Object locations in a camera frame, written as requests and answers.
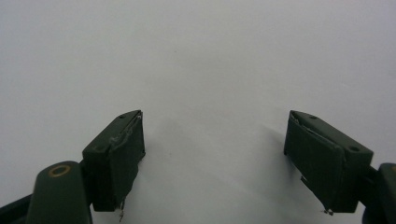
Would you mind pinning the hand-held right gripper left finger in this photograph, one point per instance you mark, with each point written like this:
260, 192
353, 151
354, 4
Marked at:
115, 161

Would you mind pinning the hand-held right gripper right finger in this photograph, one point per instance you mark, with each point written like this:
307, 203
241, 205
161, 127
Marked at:
327, 161

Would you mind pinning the light grey table mat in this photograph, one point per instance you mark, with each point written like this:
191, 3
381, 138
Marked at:
199, 46

